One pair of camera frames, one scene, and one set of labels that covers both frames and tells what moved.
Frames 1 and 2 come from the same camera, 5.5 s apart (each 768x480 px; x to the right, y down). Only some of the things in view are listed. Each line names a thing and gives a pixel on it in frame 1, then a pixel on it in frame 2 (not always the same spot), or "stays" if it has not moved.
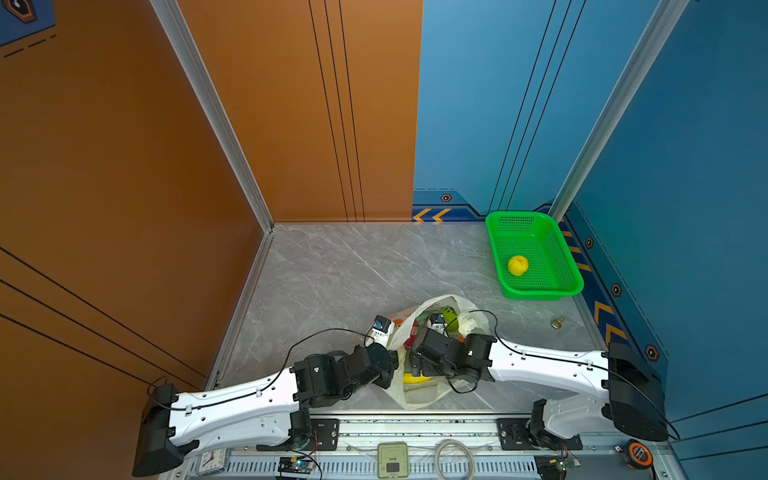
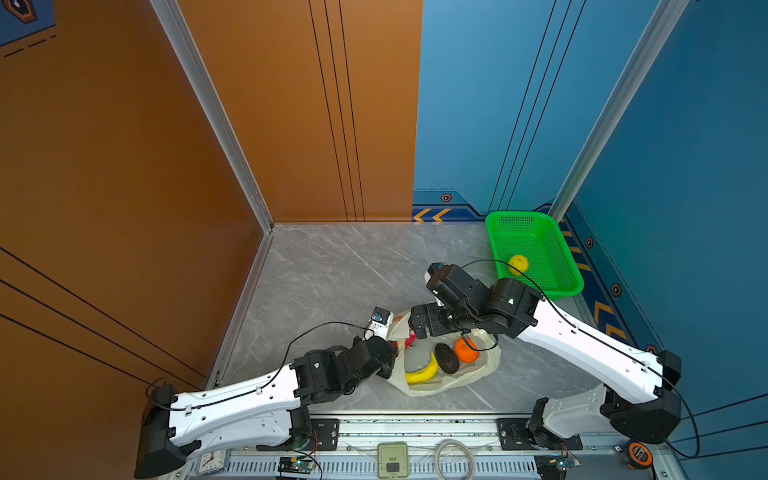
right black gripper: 425,349 → 420,321
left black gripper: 387,355 stays
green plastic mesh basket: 552,272 stays
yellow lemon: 518,265 stays
